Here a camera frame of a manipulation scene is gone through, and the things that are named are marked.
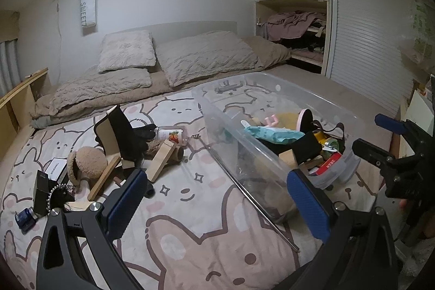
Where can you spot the long knitted beige pillow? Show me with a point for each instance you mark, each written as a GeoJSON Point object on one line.
{"type": "Point", "coordinates": [102, 88]}

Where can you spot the small metal comb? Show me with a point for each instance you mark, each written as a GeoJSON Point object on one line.
{"type": "Point", "coordinates": [197, 136]}

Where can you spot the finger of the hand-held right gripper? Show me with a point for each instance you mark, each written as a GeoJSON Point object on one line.
{"type": "Point", "coordinates": [389, 123]}
{"type": "Point", "coordinates": [370, 152]}

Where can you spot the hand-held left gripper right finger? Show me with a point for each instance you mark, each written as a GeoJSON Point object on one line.
{"type": "Point", "coordinates": [307, 205]}

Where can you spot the red white packet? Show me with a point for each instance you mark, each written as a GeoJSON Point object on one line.
{"type": "Point", "coordinates": [331, 164]}

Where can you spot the teal wet wipes pack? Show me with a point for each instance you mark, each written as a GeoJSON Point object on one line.
{"type": "Point", "coordinates": [272, 134]}

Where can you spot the white box black edge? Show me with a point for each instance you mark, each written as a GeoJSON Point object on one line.
{"type": "Point", "coordinates": [56, 168]}

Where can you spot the wooden block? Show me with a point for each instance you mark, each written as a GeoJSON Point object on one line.
{"type": "Point", "coordinates": [161, 161]}

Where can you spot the black gloves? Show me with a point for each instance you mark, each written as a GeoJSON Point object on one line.
{"type": "Point", "coordinates": [144, 133]}

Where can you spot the beige fluffy earmuffs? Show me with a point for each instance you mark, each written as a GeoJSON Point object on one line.
{"type": "Point", "coordinates": [90, 164]}

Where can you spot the brown plush tube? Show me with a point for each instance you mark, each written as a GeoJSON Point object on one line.
{"type": "Point", "coordinates": [177, 155]}

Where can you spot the yellow card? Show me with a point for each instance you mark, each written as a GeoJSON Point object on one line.
{"type": "Point", "coordinates": [290, 118]}

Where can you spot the thin metal rod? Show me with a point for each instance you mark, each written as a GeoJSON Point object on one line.
{"type": "Point", "coordinates": [244, 193]}

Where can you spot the wooden wall alcove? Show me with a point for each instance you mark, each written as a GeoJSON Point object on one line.
{"type": "Point", "coordinates": [260, 6]}

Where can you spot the beige duvet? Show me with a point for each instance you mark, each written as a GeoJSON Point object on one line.
{"type": "Point", "coordinates": [272, 50]}

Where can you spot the blue bottle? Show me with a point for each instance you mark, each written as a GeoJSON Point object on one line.
{"type": "Point", "coordinates": [25, 218]}

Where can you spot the wooden arch piece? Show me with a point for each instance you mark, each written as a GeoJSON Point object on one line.
{"type": "Point", "coordinates": [287, 157]}

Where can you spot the bear printed bed sheet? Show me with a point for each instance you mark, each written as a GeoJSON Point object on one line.
{"type": "Point", "coordinates": [190, 235]}

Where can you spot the clear jar fruit label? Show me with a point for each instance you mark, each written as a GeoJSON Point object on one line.
{"type": "Point", "coordinates": [171, 135]}

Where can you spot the white louvred door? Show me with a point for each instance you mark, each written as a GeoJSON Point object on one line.
{"type": "Point", "coordinates": [367, 45]}

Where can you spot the fluffy beige pillow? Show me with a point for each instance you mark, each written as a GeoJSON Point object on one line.
{"type": "Point", "coordinates": [125, 50]}

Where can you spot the yellow toy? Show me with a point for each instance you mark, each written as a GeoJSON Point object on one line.
{"type": "Point", "coordinates": [321, 137]}

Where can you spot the printed curtain valance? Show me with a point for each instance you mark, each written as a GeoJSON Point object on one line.
{"type": "Point", "coordinates": [8, 26]}

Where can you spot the hanging white paper bag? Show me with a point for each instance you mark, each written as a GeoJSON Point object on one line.
{"type": "Point", "coordinates": [88, 8]}

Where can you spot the pale blue curtain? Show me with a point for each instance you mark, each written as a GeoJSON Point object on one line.
{"type": "Point", "coordinates": [6, 67]}

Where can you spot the wooden bedside shelf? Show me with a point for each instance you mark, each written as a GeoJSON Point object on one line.
{"type": "Point", "coordinates": [20, 96]}

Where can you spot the black and beige case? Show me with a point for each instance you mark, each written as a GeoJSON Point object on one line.
{"type": "Point", "coordinates": [120, 137]}

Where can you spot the pink clothes pile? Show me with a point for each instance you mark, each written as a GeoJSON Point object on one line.
{"type": "Point", "coordinates": [289, 23]}

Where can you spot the wide knitted beige pillow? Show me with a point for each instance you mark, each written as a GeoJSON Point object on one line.
{"type": "Point", "coordinates": [207, 57]}

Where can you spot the pink round mirror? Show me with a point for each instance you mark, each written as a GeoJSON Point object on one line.
{"type": "Point", "coordinates": [304, 118]}

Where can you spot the person's right hand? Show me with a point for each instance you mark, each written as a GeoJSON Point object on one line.
{"type": "Point", "coordinates": [403, 205]}

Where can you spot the clear plastic container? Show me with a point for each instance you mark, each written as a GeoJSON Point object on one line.
{"type": "Point", "coordinates": [238, 154]}

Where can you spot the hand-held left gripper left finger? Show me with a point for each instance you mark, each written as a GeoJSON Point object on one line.
{"type": "Point", "coordinates": [124, 200]}

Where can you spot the dark clothes pile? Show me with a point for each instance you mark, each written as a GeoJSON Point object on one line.
{"type": "Point", "coordinates": [306, 43]}

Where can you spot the long wooden strip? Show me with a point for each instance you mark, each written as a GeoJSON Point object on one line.
{"type": "Point", "coordinates": [103, 178]}

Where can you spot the black wallet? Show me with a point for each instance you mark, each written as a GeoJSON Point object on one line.
{"type": "Point", "coordinates": [307, 147]}

